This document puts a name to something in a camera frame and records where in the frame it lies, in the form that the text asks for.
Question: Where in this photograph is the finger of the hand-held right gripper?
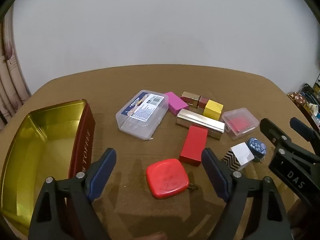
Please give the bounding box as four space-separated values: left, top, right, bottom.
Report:
259 117 299 159
289 116 320 153

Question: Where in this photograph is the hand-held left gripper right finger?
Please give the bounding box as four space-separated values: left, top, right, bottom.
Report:
201 147 293 240

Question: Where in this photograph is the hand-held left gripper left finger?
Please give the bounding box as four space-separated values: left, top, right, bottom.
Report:
28 147 117 240

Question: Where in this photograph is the small blue patterned tin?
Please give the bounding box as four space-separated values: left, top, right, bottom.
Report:
246 137 267 164

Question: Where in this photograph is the small clear box red insert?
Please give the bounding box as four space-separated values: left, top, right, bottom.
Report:
221 107 259 141

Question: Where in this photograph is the white cube with zigzag side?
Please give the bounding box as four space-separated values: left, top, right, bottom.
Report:
222 142 255 172

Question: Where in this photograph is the red cardboard box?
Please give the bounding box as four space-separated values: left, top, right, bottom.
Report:
179 125 209 167

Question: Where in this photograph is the red tape measure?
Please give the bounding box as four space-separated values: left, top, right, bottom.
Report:
146 158 199 200

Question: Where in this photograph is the long shiny gold box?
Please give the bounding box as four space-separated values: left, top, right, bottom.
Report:
176 108 226 141

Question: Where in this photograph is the yellow block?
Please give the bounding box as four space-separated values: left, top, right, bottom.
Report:
203 99 224 121

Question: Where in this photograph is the red tin box gold inside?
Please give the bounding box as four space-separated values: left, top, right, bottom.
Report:
0 99 96 237

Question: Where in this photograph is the clear plastic box with label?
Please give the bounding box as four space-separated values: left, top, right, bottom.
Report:
115 89 170 141

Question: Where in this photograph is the small gold and red box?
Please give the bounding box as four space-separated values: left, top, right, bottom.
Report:
180 91 209 109

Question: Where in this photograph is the pink block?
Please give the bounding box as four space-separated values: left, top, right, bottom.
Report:
163 91 189 115

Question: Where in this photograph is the brown spotted box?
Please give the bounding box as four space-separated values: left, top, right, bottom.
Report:
287 92 309 107

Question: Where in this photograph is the beige patterned curtain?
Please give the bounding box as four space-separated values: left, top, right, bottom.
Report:
0 12 32 132

